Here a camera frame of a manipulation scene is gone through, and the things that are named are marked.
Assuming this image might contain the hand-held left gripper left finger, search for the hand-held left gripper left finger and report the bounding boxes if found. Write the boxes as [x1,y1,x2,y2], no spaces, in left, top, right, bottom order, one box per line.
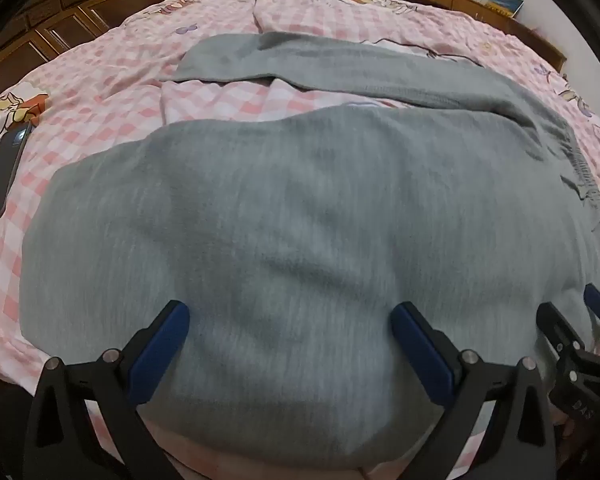
[24,300,191,480]

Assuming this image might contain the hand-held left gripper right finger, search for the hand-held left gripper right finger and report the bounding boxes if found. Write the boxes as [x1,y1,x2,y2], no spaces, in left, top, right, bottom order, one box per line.
[390,302,563,480]

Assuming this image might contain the dark wooden wardrobe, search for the dark wooden wardrobe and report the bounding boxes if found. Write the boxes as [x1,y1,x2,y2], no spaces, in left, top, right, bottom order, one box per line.
[0,0,171,106]

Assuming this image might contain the black smartphone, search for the black smartphone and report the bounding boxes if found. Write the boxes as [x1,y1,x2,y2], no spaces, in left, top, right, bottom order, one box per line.
[0,121,33,223]

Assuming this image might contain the pink checked printed blanket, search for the pink checked printed blanket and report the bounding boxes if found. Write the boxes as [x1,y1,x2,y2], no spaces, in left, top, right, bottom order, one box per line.
[0,0,600,480]

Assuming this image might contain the blue book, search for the blue book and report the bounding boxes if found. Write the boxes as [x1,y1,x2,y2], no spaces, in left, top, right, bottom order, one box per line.
[485,0,526,17]

